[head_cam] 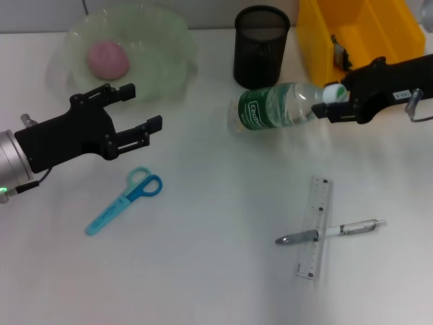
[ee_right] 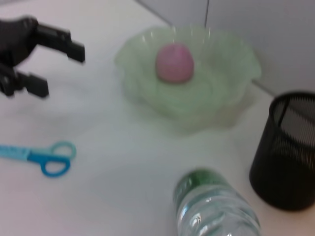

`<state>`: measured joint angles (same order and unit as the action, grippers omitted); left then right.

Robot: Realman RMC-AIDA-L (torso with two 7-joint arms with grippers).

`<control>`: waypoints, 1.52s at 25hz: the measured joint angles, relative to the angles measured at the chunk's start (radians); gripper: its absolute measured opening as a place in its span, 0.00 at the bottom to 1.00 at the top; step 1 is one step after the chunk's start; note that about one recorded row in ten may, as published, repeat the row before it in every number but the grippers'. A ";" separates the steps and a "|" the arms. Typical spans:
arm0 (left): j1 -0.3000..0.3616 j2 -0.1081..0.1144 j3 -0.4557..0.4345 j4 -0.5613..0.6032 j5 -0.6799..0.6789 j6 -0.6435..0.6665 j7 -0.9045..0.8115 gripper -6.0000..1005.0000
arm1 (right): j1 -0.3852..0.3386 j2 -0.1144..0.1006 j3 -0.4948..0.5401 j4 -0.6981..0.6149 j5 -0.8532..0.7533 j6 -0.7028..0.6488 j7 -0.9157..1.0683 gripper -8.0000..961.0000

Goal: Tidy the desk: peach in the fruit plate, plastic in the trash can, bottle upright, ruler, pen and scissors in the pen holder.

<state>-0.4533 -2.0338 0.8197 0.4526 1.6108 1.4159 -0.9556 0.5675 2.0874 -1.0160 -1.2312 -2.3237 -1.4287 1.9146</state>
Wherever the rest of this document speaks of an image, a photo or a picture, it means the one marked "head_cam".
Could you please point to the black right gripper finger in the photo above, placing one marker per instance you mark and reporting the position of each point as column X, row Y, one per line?
column 338, row 111
column 336, row 84

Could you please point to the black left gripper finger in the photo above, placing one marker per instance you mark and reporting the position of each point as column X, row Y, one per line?
column 126, row 92
column 155, row 124

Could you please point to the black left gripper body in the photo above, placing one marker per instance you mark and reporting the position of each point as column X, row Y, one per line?
column 67, row 137

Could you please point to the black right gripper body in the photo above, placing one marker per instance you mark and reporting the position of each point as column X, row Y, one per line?
column 389, row 84

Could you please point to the green plastic wrapper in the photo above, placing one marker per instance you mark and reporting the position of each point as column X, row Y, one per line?
column 340, row 54

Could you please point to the pink peach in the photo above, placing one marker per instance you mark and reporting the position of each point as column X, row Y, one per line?
column 107, row 60

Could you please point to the clear green-label water bottle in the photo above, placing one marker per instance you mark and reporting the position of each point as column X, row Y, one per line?
column 264, row 108

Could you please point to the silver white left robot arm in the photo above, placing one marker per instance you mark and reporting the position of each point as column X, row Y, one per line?
column 11, row 159

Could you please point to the translucent green fruit plate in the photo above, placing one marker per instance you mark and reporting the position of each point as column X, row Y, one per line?
column 155, row 61

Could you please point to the blue teal scissors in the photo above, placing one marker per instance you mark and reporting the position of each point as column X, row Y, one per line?
column 142, row 189

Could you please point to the black mesh pen cup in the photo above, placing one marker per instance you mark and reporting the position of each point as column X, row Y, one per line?
column 260, row 61

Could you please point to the transparent plastic ruler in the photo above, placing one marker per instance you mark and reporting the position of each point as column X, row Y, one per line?
column 316, row 203

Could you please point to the grey white ballpoint pen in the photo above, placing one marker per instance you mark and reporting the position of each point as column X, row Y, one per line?
column 355, row 228

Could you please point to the yellow plastic bin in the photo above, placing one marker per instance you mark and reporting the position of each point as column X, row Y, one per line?
column 372, row 34

